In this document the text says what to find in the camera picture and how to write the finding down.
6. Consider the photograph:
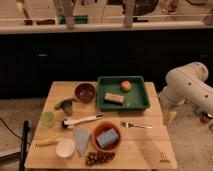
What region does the blue sponge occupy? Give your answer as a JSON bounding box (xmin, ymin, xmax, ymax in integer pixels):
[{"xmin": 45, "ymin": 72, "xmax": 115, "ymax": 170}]
[{"xmin": 96, "ymin": 129, "xmax": 119, "ymax": 148}]

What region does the orange bowl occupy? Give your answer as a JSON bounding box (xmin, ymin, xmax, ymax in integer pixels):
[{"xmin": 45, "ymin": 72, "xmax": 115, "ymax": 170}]
[{"xmin": 91, "ymin": 121, "xmax": 121, "ymax": 152}]

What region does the black cable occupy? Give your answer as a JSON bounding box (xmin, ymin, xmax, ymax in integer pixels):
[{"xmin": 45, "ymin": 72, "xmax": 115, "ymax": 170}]
[{"xmin": 0, "ymin": 118, "xmax": 23, "ymax": 141}]

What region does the tan wooden block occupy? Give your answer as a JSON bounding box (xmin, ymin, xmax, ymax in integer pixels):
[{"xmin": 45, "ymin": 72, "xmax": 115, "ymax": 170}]
[{"xmin": 104, "ymin": 93, "xmax": 124, "ymax": 104}]

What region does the white round bowl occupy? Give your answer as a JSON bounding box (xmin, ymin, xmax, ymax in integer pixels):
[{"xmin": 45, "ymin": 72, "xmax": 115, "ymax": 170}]
[{"xmin": 56, "ymin": 138, "xmax": 75, "ymax": 158}]

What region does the purple bowl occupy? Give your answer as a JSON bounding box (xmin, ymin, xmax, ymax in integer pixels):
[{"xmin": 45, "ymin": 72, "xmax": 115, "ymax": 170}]
[{"xmin": 75, "ymin": 83, "xmax": 96, "ymax": 103}]

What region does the small green cup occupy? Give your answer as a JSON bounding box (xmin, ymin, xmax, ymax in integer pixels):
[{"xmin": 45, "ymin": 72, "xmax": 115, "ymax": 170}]
[{"xmin": 41, "ymin": 112, "xmax": 55, "ymax": 127}]

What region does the purple grape bunch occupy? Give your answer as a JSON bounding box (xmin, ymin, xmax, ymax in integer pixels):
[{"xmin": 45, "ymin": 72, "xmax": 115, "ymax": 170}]
[{"xmin": 85, "ymin": 151, "xmax": 115, "ymax": 166}]

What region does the green plastic tray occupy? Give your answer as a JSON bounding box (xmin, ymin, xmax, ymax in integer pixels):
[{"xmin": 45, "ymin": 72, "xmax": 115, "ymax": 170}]
[{"xmin": 96, "ymin": 76, "xmax": 150, "ymax": 111}]

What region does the black stand pole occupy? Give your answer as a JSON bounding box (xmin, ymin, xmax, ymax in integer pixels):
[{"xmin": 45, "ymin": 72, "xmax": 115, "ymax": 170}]
[{"xmin": 19, "ymin": 121, "xmax": 30, "ymax": 171}]

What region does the orange round fruit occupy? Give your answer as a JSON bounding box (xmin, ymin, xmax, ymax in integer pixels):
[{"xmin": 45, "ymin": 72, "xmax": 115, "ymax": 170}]
[{"xmin": 120, "ymin": 80, "xmax": 131, "ymax": 91}]

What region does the yellow banana toy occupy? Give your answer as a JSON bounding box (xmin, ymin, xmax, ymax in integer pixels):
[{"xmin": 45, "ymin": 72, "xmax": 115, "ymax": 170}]
[{"xmin": 36, "ymin": 136, "xmax": 60, "ymax": 147}]

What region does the green broccoli toy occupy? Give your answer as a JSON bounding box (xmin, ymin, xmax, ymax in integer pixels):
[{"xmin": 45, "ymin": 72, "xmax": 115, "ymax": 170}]
[{"xmin": 54, "ymin": 98, "xmax": 77, "ymax": 116}]

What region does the grey blue cloth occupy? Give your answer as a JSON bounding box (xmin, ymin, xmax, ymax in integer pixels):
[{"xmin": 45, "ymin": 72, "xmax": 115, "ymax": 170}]
[{"xmin": 74, "ymin": 127, "xmax": 90, "ymax": 156}]

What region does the silver metal fork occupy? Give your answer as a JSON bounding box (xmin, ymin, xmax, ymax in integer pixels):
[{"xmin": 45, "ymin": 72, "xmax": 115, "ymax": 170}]
[{"xmin": 120, "ymin": 121, "xmax": 152, "ymax": 129}]

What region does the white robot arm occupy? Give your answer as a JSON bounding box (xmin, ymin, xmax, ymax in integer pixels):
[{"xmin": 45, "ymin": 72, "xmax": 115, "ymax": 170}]
[{"xmin": 159, "ymin": 62, "xmax": 213, "ymax": 125}]

